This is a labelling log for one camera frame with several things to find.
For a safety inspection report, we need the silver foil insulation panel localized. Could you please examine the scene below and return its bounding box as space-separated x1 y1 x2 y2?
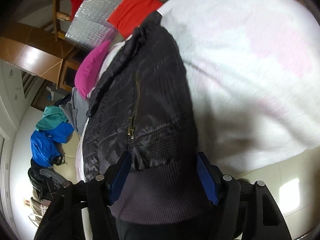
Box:
65 0 167 50

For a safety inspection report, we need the white bed blanket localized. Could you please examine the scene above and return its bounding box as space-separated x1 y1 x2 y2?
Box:
75 0 320 183

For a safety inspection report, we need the grey garment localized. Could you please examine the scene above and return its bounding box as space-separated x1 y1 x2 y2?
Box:
59 87 89 135

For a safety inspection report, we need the magenta pillow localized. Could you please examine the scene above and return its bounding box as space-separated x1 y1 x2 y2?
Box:
74 40 111 98

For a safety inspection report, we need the red pillow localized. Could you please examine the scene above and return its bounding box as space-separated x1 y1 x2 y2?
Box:
107 0 163 39

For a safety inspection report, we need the teal jacket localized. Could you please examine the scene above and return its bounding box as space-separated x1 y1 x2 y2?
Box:
35 106 68 131

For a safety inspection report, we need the blue jacket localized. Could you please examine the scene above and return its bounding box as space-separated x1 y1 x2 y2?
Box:
30 122 74 167

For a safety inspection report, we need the black quilted puffer jacket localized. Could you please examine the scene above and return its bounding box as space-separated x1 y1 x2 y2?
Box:
82 12 209 225

